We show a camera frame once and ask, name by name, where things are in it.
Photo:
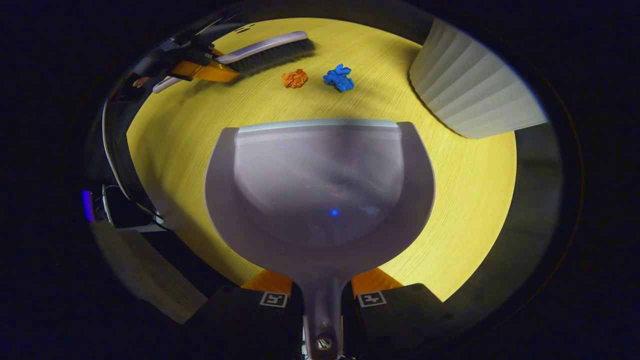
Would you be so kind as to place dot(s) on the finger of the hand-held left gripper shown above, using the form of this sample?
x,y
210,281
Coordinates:
x,y
210,72

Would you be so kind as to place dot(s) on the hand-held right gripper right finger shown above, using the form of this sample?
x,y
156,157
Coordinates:
x,y
400,325

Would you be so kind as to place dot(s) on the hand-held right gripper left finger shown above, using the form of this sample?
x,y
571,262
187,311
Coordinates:
x,y
240,325

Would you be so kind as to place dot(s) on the small white broom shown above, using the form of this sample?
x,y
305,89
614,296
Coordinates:
x,y
270,50

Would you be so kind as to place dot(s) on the orange paper ball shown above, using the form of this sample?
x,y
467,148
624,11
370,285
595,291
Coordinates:
x,y
295,78

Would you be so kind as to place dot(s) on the blue paper ball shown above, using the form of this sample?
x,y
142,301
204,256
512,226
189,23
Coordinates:
x,y
339,78

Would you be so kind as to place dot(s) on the white plastic dustpan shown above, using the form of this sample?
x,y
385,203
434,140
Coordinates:
x,y
320,190

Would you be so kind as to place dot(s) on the white ribbed garbage bin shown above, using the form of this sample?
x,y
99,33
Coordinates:
x,y
470,85

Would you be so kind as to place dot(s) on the yellow wooden desktop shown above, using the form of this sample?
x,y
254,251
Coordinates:
x,y
465,200

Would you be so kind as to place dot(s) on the grey panel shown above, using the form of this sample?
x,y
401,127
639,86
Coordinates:
x,y
150,275

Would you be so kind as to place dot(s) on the black box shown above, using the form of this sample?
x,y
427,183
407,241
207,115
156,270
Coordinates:
x,y
127,210

